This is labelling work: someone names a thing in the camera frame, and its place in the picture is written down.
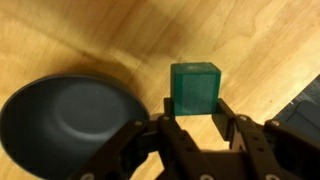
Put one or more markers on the green cube block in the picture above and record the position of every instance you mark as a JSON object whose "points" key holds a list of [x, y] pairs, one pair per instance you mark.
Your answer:
{"points": [[194, 88]]}

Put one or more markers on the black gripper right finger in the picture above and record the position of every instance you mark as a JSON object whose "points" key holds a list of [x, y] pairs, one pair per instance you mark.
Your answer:
{"points": [[271, 151]]}

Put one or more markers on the black bowl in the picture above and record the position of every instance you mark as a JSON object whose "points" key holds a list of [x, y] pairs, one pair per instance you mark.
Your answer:
{"points": [[52, 126]]}

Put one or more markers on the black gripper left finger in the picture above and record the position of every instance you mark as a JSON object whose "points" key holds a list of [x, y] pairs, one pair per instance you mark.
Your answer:
{"points": [[121, 155]]}

